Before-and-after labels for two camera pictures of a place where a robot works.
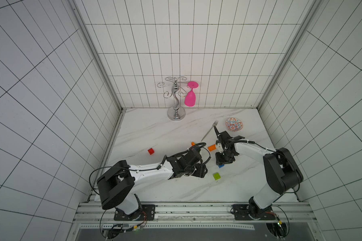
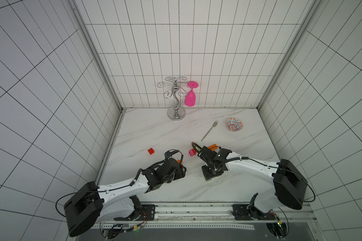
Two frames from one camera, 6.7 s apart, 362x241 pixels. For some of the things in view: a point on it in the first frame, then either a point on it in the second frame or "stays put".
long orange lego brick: (212, 147) stays put
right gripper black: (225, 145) to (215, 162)
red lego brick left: (151, 151) stays put
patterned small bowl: (234, 124) stays put
